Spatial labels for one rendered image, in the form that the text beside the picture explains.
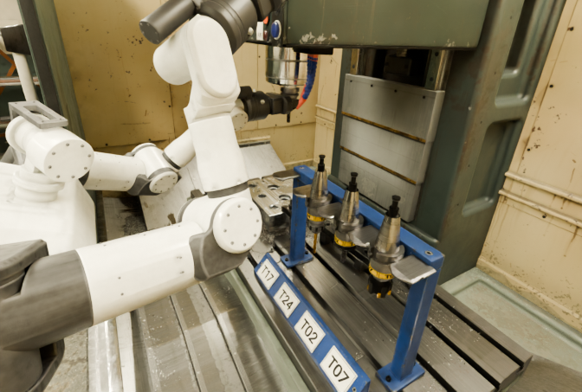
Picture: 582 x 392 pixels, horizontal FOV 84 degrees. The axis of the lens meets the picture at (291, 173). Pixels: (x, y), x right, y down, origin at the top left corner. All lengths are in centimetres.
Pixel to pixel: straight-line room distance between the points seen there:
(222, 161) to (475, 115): 90
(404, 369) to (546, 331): 93
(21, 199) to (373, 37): 73
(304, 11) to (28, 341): 64
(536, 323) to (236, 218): 140
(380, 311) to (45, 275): 78
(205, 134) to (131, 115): 152
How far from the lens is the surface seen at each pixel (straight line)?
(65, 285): 41
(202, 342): 107
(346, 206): 67
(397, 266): 61
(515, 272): 168
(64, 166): 55
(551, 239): 157
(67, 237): 53
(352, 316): 94
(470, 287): 168
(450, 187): 127
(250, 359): 102
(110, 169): 86
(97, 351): 108
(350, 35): 78
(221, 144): 48
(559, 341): 165
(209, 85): 46
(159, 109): 200
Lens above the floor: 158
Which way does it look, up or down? 24 degrees down
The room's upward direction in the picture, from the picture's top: 2 degrees clockwise
